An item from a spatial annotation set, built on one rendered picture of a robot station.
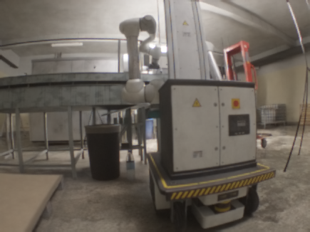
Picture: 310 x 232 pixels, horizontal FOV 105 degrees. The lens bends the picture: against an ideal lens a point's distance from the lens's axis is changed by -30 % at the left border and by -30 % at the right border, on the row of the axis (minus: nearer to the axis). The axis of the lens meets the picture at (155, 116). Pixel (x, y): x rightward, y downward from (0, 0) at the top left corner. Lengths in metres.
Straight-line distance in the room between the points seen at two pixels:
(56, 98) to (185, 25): 1.47
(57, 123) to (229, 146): 4.23
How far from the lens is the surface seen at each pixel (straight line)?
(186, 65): 1.38
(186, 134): 0.86
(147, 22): 1.45
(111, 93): 1.86
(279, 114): 9.83
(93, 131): 1.72
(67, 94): 1.89
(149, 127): 5.13
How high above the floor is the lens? 0.64
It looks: 1 degrees up
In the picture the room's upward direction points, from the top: 2 degrees counter-clockwise
